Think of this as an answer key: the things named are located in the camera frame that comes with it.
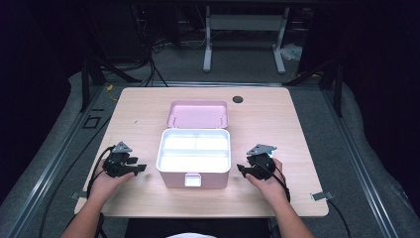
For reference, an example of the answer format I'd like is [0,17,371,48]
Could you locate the person's right hand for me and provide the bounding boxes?
[246,158,290,204]

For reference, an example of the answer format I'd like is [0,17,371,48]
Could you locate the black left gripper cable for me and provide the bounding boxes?
[86,146,115,238]

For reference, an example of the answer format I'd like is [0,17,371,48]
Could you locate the person's dark trousers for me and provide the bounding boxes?
[124,217,273,238]

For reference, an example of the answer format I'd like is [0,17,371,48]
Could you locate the crumpled clear plastic bag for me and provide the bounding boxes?
[280,44,303,61]

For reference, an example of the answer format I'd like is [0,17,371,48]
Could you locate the aluminium floor rail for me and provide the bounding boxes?
[321,88,401,238]
[5,84,104,238]

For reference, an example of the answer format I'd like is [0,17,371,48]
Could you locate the thin black bracket cable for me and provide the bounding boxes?
[328,199,352,238]

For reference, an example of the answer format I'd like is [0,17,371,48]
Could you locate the bundle of black cables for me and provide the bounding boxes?
[131,6,207,88]

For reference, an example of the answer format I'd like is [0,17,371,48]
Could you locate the grey metal desk frame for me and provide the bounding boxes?
[202,5,291,74]

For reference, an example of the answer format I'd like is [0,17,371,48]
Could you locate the person's left hand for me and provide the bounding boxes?
[88,160,136,204]

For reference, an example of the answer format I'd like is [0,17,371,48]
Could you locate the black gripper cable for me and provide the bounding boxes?
[86,146,115,238]
[256,161,292,204]

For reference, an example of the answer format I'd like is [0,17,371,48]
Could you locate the black tripod stand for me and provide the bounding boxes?
[80,57,144,113]
[282,59,345,119]

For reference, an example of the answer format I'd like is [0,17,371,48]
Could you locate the long black floor cable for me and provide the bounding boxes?
[38,115,113,238]

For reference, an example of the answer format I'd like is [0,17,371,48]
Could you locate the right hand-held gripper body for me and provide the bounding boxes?
[246,143,277,181]

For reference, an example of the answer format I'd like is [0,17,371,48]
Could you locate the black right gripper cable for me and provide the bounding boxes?
[256,161,292,204]

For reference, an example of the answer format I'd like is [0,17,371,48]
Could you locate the pink storage box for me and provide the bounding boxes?
[156,99,232,190]

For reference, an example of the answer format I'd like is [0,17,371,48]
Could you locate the yellow cable tag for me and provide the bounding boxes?
[105,84,119,102]

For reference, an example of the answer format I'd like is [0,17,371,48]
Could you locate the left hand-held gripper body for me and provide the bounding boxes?
[102,141,134,179]

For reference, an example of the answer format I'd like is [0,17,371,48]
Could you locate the white tray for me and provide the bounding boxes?
[157,129,231,173]

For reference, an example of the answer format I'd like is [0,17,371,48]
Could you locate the grey cloth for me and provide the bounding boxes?
[340,81,420,238]

